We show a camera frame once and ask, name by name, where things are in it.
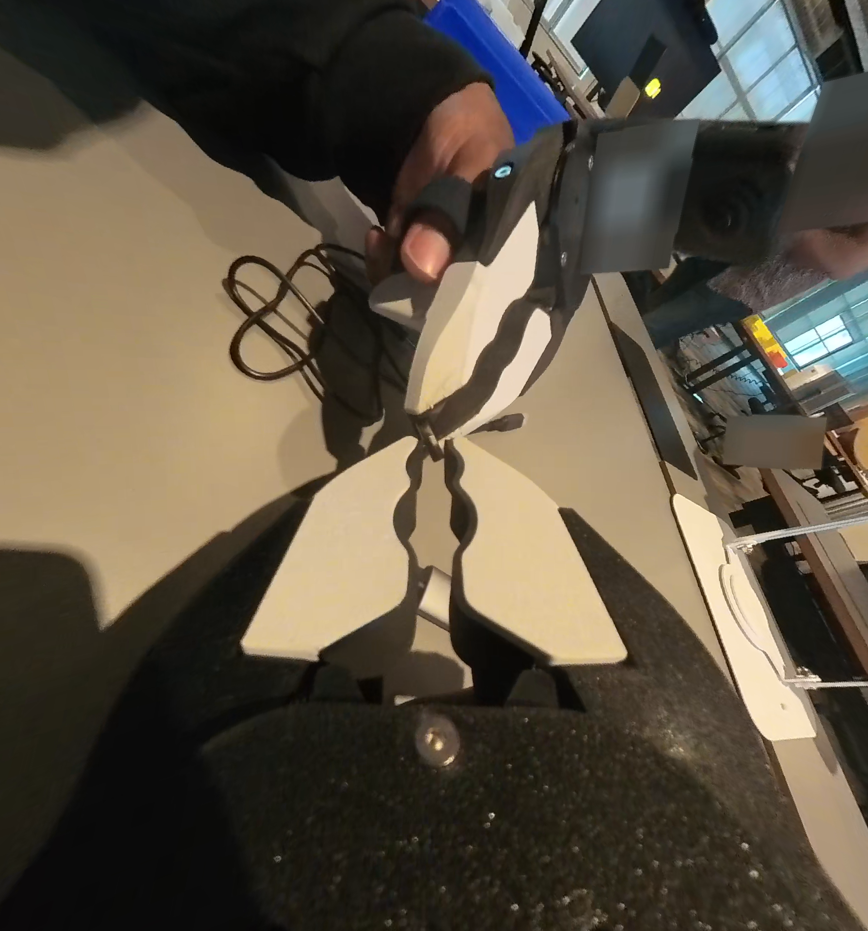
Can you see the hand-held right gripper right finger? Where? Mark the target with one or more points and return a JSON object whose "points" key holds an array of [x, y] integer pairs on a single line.
{"points": [[543, 582]]}

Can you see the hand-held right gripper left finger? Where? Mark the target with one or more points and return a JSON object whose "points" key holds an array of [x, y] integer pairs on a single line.
{"points": [[332, 574]]}

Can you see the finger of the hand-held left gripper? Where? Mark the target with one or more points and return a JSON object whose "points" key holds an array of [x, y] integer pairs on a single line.
{"points": [[525, 364], [463, 320]]}

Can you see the grey usb hub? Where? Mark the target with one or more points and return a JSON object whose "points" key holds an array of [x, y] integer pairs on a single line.
{"points": [[435, 596]]}

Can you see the blue plastic bin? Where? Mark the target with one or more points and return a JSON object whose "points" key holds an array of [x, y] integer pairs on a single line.
{"points": [[492, 65]]}

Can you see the person's left hand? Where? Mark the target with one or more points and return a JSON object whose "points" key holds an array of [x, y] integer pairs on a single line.
{"points": [[448, 145]]}

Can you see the black desk panel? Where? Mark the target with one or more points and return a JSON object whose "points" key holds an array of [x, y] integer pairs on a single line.
{"points": [[659, 407]]}

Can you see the yellow storage bins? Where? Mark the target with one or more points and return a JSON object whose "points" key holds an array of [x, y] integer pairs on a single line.
{"points": [[761, 334]]}

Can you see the large paned windows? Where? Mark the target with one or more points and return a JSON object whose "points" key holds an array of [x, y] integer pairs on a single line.
{"points": [[768, 58]]}

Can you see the long grey desk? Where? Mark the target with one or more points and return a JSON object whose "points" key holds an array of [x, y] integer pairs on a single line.
{"points": [[841, 582]]}

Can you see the paned window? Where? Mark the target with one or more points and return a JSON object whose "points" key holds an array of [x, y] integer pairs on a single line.
{"points": [[826, 334]]}

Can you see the large black wall screen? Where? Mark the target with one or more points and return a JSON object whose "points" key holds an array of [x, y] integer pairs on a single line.
{"points": [[637, 36]]}

